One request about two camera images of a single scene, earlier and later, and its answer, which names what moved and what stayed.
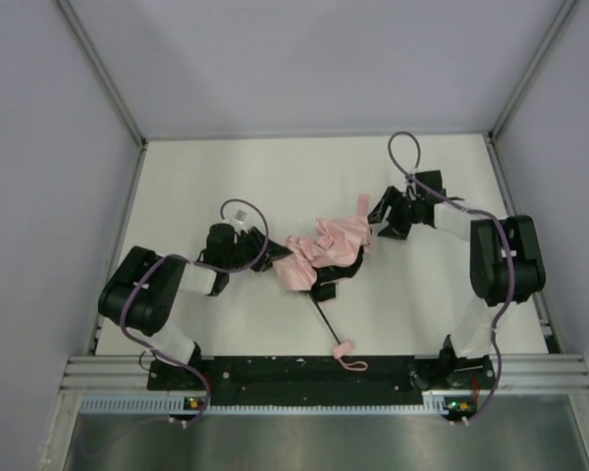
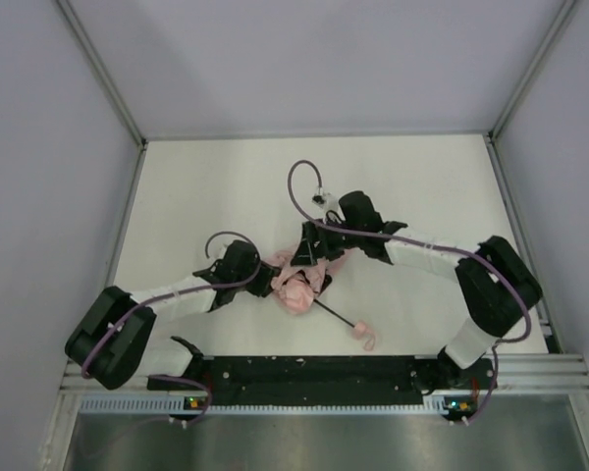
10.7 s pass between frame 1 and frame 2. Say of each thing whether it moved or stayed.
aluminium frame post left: stayed
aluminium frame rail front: stayed
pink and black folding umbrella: moved
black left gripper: moved
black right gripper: moved
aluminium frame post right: stayed
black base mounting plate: stayed
